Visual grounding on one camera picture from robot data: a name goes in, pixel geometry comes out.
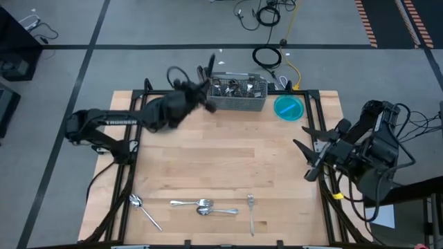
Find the white paper sheet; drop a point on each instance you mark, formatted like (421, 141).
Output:
(384, 218)

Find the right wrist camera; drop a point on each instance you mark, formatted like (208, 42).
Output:
(343, 125)

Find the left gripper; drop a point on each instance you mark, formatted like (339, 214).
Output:
(195, 95)

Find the grey plastic cutlery basket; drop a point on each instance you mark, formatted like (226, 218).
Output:
(239, 103)

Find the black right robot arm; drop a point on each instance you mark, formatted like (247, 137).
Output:
(373, 152)

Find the teal translucent plate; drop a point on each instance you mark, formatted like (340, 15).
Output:
(289, 108)

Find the black workbench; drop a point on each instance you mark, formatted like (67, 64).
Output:
(415, 188)

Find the black desk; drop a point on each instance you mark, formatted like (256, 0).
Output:
(17, 52)

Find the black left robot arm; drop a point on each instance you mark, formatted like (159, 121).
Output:
(104, 121)

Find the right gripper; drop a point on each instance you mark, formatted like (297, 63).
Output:
(334, 152)

